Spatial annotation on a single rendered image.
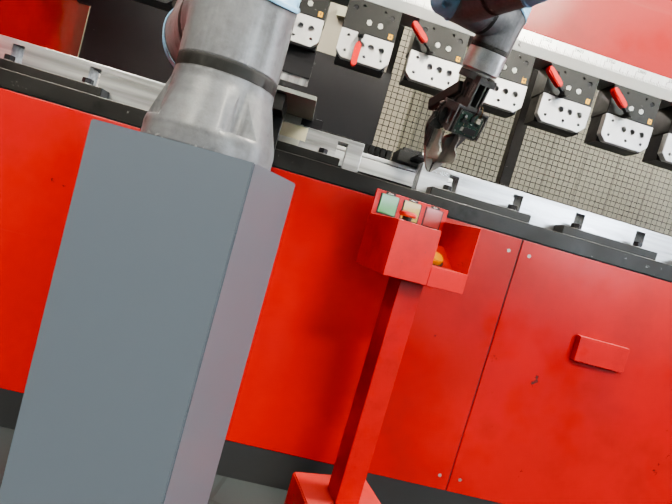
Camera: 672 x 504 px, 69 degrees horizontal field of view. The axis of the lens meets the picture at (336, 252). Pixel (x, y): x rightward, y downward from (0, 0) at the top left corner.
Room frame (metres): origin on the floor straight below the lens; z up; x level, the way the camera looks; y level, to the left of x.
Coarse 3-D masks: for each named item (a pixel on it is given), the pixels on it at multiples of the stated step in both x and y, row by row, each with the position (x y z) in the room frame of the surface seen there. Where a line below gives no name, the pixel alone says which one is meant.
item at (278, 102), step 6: (276, 96) 1.15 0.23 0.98; (282, 96) 1.15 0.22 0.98; (276, 102) 1.15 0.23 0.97; (282, 102) 1.15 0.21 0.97; (276, 108) 1.15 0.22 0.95; (282, 108) 1.15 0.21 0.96; (276, 114) 1.22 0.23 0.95; (282, 114) 1.20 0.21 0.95; (276, 120) 1.24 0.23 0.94; (282, 120) 1.25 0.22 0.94; (276, 126) 1.24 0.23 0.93; (276, 132) 1.24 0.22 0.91; (276, 138) 1.24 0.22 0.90
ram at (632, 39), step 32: (384, 0) 1.39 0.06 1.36; (576, 0) 1.44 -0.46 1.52; (608, 0) 1.45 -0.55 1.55; (640, 0) 1.46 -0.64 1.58; (544, 32) 1.44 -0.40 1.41; (576, 32) 1.44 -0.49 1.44; (608, 32) 1.45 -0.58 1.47; (640, 32) 1.46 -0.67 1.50; (544, 64) 1.47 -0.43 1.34; (576, 64) 1.45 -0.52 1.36; (640, 64) 1.47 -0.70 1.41
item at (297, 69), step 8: (288, 48) 1.40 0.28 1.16; (296, 48) 1.40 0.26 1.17; (288, 56) 1.40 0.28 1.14; (296, 56) 1.40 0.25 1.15; (304, 56) 1.40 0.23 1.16; (312, 56) 1.40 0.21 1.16; (288, 64) 1.40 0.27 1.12; (296, 64) 1.40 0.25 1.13; (304, 64) 1.40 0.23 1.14; (312, 64) 1.40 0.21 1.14; (288, 72) 1.40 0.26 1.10; (296, 72) 1.40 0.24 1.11; (304, 72) 1.40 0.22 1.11; (288, 80) 1.41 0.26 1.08; (296, 80) 1.41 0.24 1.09; (304, 80) 1.41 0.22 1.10
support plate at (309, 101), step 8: (280, 88) 1.13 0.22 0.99; (288, 88) 1.13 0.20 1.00; (288, 96) 1.17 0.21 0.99; (296, 96) 1.15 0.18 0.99; (304, 96) 1.14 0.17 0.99; (312, 96) 1.14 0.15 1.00; (288, 104) 1.26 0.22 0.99; (296, 104) 1.24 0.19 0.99; (304, 104) 1.21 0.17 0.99; (312, 104) 1.18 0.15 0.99; (288, 112) 1.37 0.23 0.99; (296, 112) 1.34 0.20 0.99; (304, 112) 1.31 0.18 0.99; (312, 112) 1.28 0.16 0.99; (312, 120) 1.39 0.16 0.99
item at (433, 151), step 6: (438, 132) 1.02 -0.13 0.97; (432, 138) 1.03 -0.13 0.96; (438, 138) 1.01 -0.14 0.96; (432, 144) 1.03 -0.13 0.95; (438, 144) 1.01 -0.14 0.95; (426, 150) 1.04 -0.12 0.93; (432, 150) 1.03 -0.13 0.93; (438, 150) 1.00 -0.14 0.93; (426, 156) 1.04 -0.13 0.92; (432, 156) 1.02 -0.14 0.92; (438, 156) 1.00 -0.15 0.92; (426, 162) 1.05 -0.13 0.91; (432, 162) 1.05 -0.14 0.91; (426, 168) 1.06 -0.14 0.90
